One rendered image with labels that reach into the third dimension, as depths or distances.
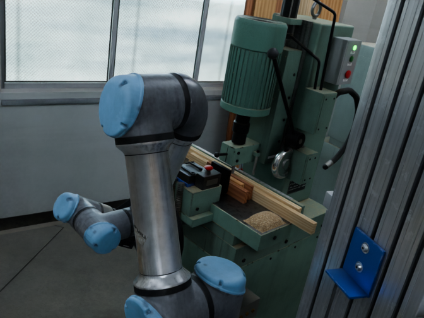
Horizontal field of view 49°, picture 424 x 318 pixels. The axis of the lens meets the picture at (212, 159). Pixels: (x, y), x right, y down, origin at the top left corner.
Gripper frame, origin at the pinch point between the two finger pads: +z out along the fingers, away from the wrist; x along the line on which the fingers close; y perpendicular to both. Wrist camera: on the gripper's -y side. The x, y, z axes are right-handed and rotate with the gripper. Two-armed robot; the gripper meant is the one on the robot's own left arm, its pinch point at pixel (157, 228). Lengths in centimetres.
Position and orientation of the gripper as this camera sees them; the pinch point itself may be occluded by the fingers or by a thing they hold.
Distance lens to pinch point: 145.4
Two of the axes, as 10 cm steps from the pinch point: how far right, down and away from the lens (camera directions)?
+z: 5.6, 3.3, 7.6
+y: -5.3, 8.5, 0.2
